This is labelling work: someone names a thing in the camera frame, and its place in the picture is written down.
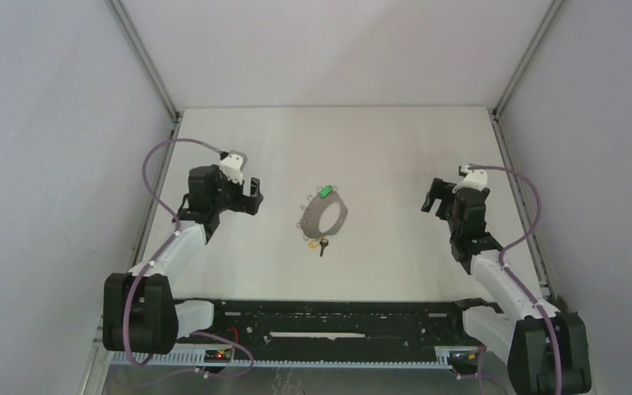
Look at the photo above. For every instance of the right aluminium frame post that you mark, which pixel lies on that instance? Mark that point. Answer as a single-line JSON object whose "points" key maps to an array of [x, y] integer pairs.
{"points": [[541, 32]]}

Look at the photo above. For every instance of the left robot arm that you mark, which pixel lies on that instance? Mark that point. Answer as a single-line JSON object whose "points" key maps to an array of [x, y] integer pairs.
{"points": [[141, 314]]}

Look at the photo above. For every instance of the white cable duct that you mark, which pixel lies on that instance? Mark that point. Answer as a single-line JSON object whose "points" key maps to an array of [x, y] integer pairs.
{"points": [[198, 357]]}

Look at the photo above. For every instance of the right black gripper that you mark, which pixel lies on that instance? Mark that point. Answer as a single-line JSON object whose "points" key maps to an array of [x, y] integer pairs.
{"points": [[436, 191]]}

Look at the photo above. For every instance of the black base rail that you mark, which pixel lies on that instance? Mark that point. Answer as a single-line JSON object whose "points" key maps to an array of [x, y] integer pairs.
{"points": [[373, 333]]}

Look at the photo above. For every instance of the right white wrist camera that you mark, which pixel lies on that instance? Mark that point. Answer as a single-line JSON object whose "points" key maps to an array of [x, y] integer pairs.
{"points": [[472, 178]]}

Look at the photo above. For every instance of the aluminium frame post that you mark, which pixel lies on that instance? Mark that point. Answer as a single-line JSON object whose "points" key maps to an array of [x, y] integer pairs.
{"points": [[541, 32], [127, 26]]}

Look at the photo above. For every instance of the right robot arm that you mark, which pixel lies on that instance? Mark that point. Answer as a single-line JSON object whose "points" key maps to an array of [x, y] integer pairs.
{"points": [[544, 349]]}

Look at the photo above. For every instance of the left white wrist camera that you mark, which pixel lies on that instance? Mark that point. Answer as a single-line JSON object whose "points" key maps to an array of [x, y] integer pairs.
{"points": [[232, 165]]}

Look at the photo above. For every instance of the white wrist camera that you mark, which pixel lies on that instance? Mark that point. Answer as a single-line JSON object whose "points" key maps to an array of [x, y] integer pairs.
{"points": [[472, 178], [232, 165]]}

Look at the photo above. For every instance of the left aluminium frame post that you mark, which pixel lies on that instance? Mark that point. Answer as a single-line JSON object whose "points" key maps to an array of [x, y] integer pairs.
{"points": [[127, 26]]}

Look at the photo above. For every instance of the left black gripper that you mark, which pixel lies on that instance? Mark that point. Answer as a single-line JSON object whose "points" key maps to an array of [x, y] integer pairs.
{"points": [[244, 203]]}

